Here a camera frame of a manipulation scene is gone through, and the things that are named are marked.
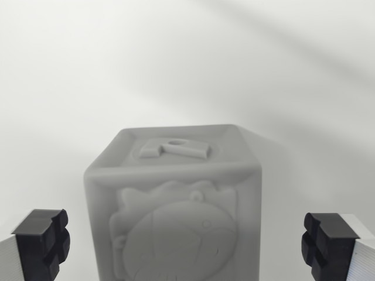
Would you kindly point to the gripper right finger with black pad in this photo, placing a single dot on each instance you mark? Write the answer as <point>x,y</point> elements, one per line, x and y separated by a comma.
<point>331,246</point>

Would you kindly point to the grey embossed toy cube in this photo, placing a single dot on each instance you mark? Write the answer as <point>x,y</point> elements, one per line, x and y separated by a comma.
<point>175,222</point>

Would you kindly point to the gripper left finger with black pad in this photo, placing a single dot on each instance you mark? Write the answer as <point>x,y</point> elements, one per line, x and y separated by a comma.
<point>32,243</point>

